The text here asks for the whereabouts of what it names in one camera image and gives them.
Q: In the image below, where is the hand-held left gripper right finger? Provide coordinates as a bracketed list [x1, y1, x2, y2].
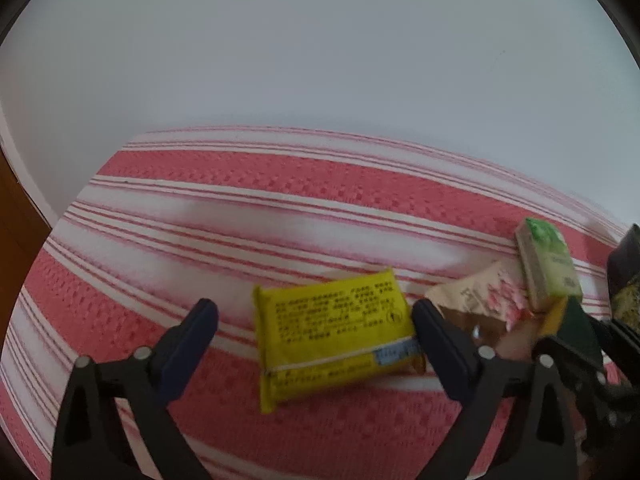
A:
[411, 298, 583, 480]

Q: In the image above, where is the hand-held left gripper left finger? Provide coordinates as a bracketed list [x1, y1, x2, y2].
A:
[50, 298, 220, 480]

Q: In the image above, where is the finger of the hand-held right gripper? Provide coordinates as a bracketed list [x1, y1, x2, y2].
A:
[587, 315, 640, 366]
[552, 347, 611, 401]

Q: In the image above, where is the yellow and green sponge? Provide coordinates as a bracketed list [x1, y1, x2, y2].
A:
[539, 295, 603, 368]

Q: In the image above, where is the green tissue packet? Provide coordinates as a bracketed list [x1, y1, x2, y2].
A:
[515, 217, 583, 311]

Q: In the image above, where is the yellow tissue packet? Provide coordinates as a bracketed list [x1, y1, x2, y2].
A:
[252, 268, 427, 415]

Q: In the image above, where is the pink printed packet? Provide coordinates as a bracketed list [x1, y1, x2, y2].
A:
[425, 260, 545, 361]

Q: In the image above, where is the dark packet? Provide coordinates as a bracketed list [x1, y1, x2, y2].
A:
[606, 225, 640, 322]

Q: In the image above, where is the red white striped cloth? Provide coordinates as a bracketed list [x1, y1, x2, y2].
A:
[0, 127, 640, 480]

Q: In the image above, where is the brown wooden board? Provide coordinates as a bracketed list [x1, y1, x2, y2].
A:
[0, 152, 55, 343]

